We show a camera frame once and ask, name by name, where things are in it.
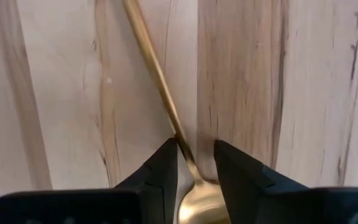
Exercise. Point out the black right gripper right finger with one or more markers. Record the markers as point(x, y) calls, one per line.
point(259, 199)

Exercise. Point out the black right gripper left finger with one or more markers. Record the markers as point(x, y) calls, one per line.
point(148, 199)

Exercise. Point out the gold spoon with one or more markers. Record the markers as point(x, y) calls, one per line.
point(154, 68)

